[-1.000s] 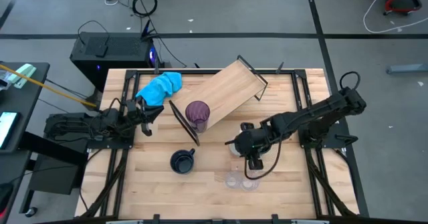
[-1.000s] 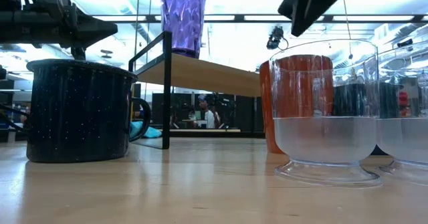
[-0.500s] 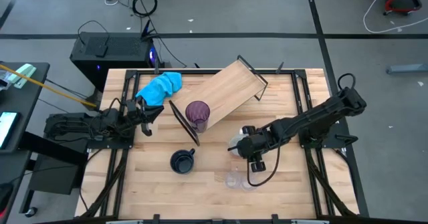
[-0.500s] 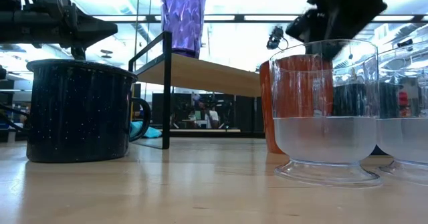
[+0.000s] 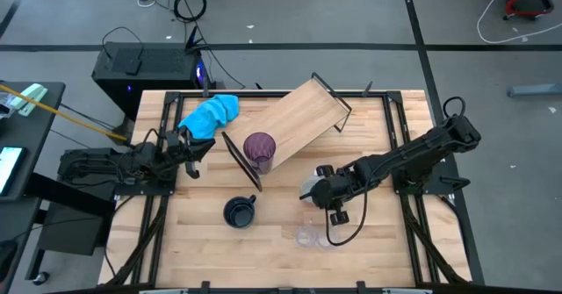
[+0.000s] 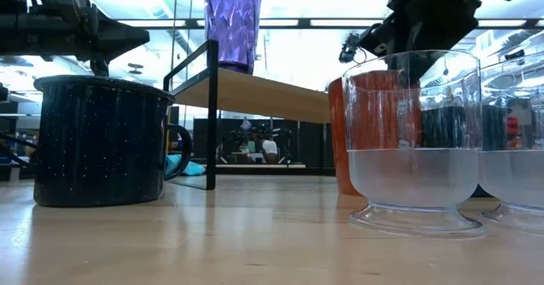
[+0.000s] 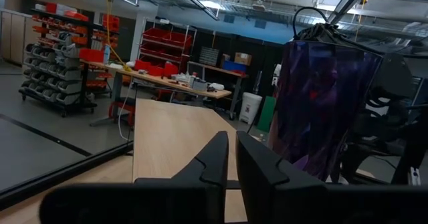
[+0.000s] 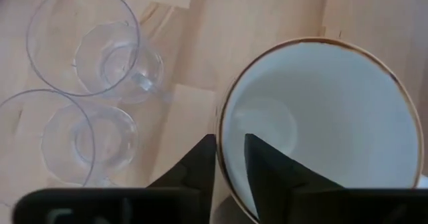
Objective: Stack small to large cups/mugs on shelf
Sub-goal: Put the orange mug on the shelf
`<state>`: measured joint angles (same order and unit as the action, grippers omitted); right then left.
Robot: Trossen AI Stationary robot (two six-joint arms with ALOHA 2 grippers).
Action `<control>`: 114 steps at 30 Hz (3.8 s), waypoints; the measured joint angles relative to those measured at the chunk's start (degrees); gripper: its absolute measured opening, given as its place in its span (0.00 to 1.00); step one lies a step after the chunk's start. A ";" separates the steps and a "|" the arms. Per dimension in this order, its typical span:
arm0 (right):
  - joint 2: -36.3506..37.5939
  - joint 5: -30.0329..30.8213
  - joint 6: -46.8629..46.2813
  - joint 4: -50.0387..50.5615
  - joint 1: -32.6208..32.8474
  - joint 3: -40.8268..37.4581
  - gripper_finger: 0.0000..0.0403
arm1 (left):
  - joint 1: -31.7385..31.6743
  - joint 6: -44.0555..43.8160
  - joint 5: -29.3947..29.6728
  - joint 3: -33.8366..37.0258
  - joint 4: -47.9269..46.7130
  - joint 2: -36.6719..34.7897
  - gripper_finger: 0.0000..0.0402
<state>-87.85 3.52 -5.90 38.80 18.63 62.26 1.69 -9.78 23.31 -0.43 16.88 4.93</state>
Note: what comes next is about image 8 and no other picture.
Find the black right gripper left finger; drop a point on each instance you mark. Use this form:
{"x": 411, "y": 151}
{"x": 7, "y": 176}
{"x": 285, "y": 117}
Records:
{"x": 200, "y": 164}

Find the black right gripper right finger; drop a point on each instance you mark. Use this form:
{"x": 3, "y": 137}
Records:
{"x": 267, "y": 174}

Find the white mug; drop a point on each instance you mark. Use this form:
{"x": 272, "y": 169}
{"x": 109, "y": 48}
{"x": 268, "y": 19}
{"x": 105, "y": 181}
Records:
{"x": 334, "y": 117}

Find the clear plastic footed cup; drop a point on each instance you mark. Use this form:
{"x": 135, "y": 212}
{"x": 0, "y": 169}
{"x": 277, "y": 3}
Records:
{"x": 90, "y": 140}
{"x": 110, "y": 60}

